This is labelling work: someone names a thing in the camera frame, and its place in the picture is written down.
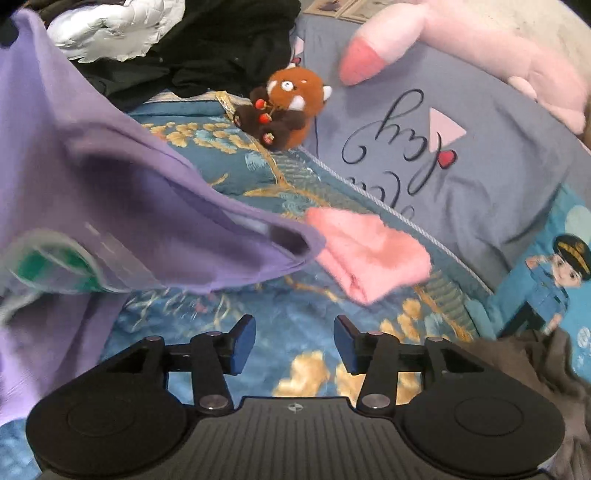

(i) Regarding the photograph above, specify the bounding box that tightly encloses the purple shirt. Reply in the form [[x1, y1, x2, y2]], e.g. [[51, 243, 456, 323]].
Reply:
[[1, 10, 325, 423]]

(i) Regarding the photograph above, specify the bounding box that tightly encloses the grey brown garment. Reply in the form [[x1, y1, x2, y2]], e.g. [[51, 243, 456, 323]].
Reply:
[[460, 329, 590, 479]]

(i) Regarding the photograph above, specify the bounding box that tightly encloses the blue cartoon police pillow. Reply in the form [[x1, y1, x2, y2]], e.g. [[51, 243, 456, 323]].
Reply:
[[486, 186, 590, 380]]

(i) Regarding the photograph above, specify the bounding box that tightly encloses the blue floral quilt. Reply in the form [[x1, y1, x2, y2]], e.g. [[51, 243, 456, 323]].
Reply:
[[0, 89, 495, 480]]

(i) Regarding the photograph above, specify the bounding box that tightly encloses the pink folded cloth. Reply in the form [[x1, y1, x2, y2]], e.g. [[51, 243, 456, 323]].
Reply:
[[304, 207, 432, 305]]

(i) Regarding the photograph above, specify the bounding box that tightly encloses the grey blue printed pillow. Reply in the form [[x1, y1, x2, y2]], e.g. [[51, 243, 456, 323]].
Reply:
[[295, 15, 590, 287]]

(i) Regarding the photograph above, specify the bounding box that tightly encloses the red panda plush toy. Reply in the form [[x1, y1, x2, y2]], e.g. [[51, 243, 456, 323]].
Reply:
[[233, 63, 332, 151]]

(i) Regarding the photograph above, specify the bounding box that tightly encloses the pink plush toy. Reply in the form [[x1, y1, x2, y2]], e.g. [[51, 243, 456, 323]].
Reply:
[[339, 1, 590, 147]]

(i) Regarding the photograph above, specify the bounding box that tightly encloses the white puffy garment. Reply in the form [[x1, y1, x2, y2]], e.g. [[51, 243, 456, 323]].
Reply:
[[47, 0, 185, 63]]

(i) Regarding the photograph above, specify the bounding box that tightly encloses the black jacket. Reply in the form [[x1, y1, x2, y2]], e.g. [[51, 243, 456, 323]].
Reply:
[[25, 1, 301, 111]]

